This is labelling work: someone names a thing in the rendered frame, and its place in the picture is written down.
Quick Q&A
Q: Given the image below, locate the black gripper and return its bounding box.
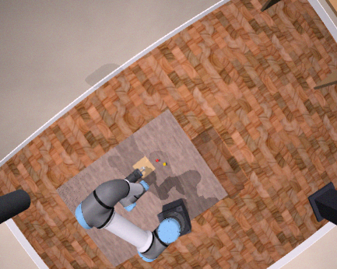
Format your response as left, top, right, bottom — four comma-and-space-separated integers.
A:
125, 167, 145, 183

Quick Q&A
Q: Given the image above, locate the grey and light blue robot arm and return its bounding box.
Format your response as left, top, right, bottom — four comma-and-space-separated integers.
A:
75, 179, 185, 262

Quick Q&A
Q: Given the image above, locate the tan flat mat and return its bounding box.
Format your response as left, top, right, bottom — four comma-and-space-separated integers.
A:
133, 156, 155, 178

